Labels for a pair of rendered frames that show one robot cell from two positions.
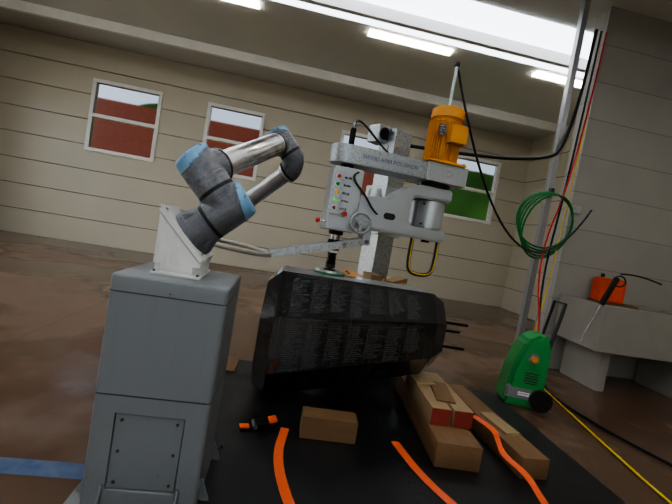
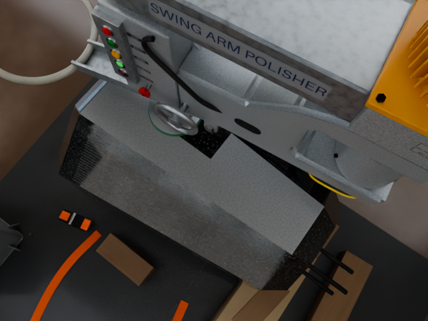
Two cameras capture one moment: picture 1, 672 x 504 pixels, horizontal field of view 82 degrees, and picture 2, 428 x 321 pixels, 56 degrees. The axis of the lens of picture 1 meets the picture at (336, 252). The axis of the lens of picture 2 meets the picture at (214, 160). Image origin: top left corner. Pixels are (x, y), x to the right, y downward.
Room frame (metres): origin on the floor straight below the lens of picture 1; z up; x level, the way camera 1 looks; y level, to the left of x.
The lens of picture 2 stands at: (2.25, -0.50, 2.32)
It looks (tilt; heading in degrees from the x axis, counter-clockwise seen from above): 73 degrees down; 37
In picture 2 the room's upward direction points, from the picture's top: 5 degrees clockwise
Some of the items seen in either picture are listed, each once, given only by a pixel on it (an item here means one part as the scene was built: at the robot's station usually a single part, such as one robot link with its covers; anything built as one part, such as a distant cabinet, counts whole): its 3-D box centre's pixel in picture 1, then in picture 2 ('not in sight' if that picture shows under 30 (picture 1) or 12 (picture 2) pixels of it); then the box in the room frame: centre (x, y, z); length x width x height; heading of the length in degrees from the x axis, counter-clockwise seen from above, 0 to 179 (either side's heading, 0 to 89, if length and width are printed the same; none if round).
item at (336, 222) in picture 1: (352, 204); (189, 52); (2.69, -0.05, 1.32); 0.36 x 0.22 x 0.45; 103
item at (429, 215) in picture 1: (429, 215); (380, 145); (2.82, -0.62, 1.34); 0.19 x 0.19 x 0.20
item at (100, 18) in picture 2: (336, 191); (119, 49); (2.55, 0.07, 1.37); 0.08 x 0.03 x 0.28; 103
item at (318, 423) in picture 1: (328, 424); (126, 259); (2.07, -0.12, 0.07); 0.30 x 0.12 x 0.12; 95
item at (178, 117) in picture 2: (359, 223); (182, 110); (2.58, -0.12, 1.20); 0.15 x 0.10 x 0.15; 103
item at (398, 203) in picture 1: (394, 214); (284, 109); (2.75, -0.36, 1.30); 0.74 x 0.23 x 0.49; 103
